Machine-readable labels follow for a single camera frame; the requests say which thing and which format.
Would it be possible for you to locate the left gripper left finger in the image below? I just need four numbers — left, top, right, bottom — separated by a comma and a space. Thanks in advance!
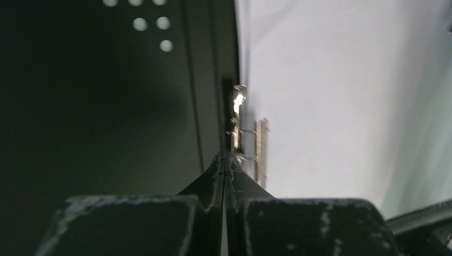
36, 154, 224, 255

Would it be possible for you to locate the metal folder clip mechanism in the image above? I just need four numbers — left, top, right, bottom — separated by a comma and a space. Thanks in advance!
227, 84, 269, 189

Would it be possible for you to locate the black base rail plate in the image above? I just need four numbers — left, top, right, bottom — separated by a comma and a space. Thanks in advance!
386, 200, 451, 256

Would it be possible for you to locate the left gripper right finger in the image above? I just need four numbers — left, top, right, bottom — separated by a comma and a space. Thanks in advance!
224, 153, 399, 255

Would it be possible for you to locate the black folder with beige cover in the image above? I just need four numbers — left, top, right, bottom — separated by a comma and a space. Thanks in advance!
1, 1, 239, 255

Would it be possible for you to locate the white paper sheet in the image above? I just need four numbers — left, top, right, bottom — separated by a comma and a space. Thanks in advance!
236, 1, 451, 218

